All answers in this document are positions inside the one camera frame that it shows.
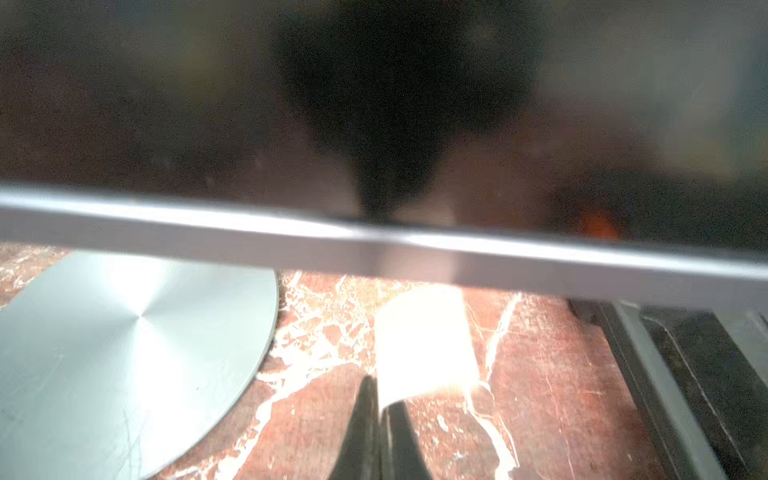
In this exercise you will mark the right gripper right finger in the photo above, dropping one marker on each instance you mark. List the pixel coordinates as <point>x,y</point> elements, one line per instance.
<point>400,455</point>

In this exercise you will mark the black computer monitor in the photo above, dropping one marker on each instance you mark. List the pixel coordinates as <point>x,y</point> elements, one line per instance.
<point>607,150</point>

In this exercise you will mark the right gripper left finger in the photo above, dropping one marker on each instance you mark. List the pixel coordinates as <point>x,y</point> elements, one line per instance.
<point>359,455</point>

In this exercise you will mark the pink strip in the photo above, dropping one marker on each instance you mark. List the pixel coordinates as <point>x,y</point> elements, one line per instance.
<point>423,345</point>

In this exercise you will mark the grey round monitor stand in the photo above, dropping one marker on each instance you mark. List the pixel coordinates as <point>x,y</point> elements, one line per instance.
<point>113,366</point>

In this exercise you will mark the black plastic tool case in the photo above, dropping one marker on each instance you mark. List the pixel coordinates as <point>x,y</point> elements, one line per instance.
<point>699,380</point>

